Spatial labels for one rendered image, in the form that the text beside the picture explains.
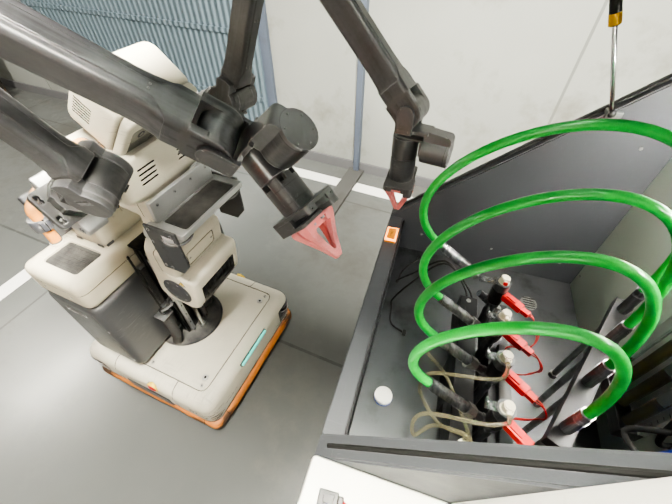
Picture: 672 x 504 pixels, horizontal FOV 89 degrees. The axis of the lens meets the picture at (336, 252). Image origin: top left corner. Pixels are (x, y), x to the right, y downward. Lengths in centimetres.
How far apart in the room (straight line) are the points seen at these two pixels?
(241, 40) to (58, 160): 46
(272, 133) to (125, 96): 17
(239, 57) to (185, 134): 48
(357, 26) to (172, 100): 40
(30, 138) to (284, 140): 40
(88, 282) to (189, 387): 56
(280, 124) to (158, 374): 132
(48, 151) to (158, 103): 27
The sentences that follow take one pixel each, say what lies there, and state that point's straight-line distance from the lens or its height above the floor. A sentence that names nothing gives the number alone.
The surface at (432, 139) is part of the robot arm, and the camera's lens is 77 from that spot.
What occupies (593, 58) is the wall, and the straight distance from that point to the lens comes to 244.
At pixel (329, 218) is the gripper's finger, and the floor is 126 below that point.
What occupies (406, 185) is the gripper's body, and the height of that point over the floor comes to 115.
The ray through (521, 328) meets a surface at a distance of 41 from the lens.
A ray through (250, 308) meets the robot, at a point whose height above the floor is 28.
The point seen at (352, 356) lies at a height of 95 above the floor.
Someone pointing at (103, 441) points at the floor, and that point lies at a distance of 194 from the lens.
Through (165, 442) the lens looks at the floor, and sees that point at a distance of 182.
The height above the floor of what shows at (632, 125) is 142.
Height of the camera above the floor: 162
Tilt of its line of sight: 47 degrees down
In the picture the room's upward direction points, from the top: straight up
